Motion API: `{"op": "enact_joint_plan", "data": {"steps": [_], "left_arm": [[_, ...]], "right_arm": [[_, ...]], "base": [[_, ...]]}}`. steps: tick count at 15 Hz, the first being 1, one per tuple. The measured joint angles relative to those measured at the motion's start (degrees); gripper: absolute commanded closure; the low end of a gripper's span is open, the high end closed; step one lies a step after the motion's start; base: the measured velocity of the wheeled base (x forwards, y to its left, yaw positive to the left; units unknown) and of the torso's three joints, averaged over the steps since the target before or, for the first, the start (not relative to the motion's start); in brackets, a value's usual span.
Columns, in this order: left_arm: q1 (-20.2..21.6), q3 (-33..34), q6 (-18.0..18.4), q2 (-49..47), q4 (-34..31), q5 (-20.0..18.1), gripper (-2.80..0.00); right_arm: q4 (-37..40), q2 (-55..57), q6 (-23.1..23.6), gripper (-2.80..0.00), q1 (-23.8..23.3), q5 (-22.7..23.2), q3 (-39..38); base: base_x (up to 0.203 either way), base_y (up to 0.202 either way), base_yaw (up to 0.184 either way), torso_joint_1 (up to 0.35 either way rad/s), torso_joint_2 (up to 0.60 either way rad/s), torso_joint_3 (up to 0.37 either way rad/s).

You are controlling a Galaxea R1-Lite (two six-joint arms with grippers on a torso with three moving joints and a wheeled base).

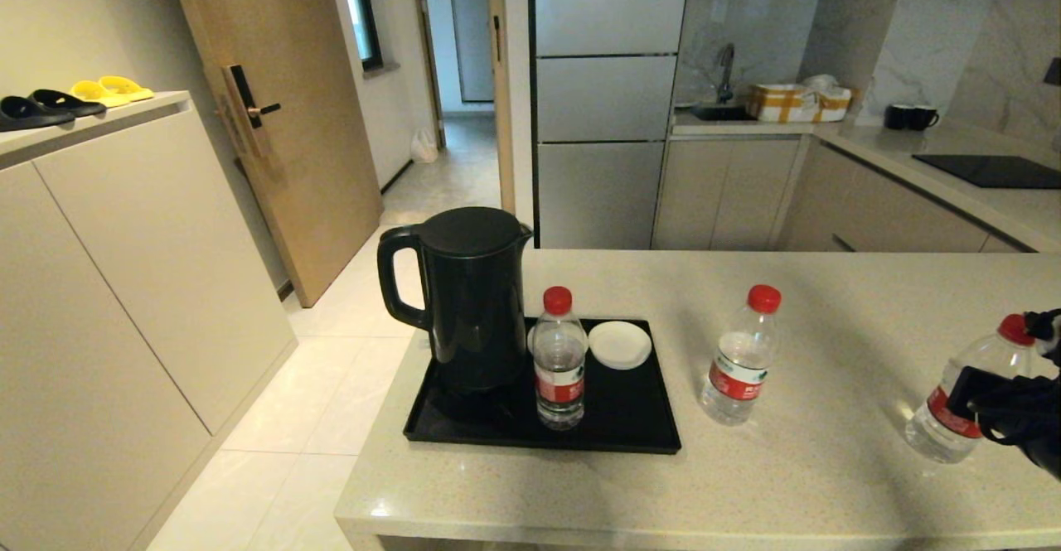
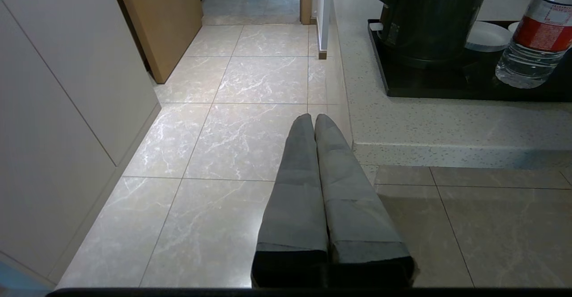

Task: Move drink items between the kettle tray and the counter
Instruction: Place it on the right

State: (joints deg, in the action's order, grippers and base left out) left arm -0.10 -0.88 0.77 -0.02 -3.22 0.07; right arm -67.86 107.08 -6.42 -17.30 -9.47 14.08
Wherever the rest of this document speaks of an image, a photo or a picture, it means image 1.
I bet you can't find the clear water bottle red cap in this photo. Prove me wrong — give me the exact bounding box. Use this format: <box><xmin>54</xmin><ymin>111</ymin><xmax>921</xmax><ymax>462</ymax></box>
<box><xmin>531</xmin><ymin>287</ymin><xmax>589</xmax><ymax>432</ymax></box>
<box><xmin>699</xmin><ymin>284</ymin><xmax>782</xmax><ymax>427</ymax></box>
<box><xmin>904</xmin><ymin>313</ymin><xmax>1037</xmax><ymax>464</ymax></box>

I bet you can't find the black electric kettle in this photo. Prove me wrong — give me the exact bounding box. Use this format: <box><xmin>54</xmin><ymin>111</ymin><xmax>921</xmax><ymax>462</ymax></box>
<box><xmin>376</xmin><ymin>206</ymin><xmax>534</xmax><ymax>399</ymax></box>

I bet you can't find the black induction cooktop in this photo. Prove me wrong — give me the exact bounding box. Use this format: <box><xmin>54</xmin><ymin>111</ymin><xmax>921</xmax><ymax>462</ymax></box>
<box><xmin>913</xmin><ymin>153</ymin><xmax>1061</xmax><ymax>190</ymax></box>

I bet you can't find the beige kitchen cabinet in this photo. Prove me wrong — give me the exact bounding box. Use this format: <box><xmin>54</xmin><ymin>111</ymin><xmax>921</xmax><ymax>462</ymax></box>
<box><xmin>653</xmin><ymin>133</ymin><xmax>1037</xmax><ymax>252</ymax></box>

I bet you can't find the yellow white checked basket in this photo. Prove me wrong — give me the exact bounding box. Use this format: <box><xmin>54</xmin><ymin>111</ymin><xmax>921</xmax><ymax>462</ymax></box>
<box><xmin>749</xmin><ymin>81</ymin><xmax>855</xmax><ymax>123</ymax></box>

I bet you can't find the dark kitchen sink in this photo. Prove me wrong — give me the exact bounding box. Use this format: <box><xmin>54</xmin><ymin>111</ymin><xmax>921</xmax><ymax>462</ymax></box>
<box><xmin>693</xmin><ymin>102</ymin><xmax>759</xmax><ymax>121</ymax></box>

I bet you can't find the metal kitchen faucet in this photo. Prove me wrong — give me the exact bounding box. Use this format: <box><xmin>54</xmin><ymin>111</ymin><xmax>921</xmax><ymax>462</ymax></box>
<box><xmin>716</xmin><ymin>41</ymin><xmax>737</xmax><ymax>104</ymax></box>

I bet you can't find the silver refrigerator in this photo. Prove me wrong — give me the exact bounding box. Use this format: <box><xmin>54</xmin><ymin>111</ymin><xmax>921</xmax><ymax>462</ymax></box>
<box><xmin>530</xmin><ymin>0</ymin><xmax>693</xmax><ymax>249</ymax></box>

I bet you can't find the black rectangular tray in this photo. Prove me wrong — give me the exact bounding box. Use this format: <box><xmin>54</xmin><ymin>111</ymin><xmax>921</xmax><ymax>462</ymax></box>
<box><xmin>403</xmin><ymin>317</ymin><xmax>682</xmax><ymax>456</ymax></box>

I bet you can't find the grey hallway door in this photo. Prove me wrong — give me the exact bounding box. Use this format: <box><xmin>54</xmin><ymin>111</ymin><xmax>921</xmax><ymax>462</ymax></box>
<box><xmin>448</xmin><ymin>0</ymin><xmax>496</xmax><ymax>103</ymax></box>

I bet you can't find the brown wooden door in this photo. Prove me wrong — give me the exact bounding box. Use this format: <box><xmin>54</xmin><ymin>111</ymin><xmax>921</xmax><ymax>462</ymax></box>
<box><xmin>164</xmin><ymin>0</ymin><xmax>384</xmax><ymax>307</ymax></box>

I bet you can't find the dark framed window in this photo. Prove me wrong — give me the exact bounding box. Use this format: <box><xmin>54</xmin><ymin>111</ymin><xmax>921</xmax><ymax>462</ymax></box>
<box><xmin>346</xmin><ymin>0</ymin><xmax>384</xmax><ymax>71</ymax></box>

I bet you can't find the beige shoe cabinet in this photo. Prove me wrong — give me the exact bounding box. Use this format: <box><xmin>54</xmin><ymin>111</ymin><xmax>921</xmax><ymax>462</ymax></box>
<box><xmin>0</xmin><ymin>89</ymin><xmax>299</xmax><ymax>551</ymax></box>

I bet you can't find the yellow slipper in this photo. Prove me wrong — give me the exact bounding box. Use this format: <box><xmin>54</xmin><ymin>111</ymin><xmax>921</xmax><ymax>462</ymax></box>
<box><xmin>69</xmin><ymin>80</ymin><xmax>132</xmax><ymax>108</ymax></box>
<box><xmin>97</xmin><ymin>75</ymin><xmax>154</xmax><ymax>102</ymax></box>

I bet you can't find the black slipper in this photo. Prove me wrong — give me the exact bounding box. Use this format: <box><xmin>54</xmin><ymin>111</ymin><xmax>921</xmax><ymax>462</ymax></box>
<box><xmin>27</xmin><ymin>88</ymin><xmax>106</xmax><ymax>117</ymax></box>
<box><xmin>0</xmin><ymin>95</ymin><xmax>74</xmax><ymax>131</ymax></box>

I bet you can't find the black door lock handle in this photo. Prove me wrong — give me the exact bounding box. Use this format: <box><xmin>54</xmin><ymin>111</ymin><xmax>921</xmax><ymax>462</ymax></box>
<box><xmin>220</xmin><ymin>62</ymin><xmax>282</xmax><ymax>131</ymax></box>

